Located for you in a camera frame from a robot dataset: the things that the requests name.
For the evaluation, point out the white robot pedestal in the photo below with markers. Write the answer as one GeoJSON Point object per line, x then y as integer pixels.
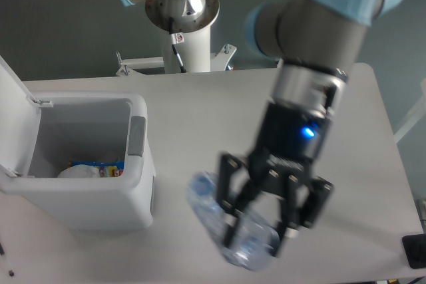
{"type": "Point", "coordinates": [183, 21]}

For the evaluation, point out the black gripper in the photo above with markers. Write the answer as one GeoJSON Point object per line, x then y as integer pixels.
{"type": "Point", "coordinates": [289, 142]}

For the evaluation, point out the white trash can lid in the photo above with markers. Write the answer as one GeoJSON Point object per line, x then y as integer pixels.
{"type": "Point", "coordinates": [20, 122]}

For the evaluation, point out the white plastic trash can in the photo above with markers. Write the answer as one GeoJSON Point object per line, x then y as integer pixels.
{"type": "Point", "coordinates": [82, 157]}

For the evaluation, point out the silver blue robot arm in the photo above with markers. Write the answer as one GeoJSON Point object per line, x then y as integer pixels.
{"type": "Point", "coordinates": [265, 197]}

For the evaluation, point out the black device at table edge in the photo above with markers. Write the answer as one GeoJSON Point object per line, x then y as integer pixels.
{"type": "Point", "coordinates": [414, 246]}

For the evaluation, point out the white furniture at right edge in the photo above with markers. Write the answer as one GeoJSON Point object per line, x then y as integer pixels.
{"type": "Point", "coordinates": [412, 117]}

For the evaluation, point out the black white pen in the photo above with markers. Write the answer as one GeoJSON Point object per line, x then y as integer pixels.
{"type": "Point", "coordinates": [6, 262]}

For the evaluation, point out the white paper wrapper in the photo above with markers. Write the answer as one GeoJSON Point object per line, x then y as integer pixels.
{"type": "Point", "coordinates": [80, 171]}

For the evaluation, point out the white metal base frame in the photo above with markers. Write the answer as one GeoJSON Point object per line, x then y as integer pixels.
{"type": "Point", "coordinates": [183, 58]}

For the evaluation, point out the blue snack wrapper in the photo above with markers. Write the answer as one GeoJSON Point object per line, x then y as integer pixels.
{"type": "Point", "coordinates": [106, 169]}

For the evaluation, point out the clear plastic water bottle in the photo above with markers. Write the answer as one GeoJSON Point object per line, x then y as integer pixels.
{"type": "Point", "coordinates": [206, 201]}

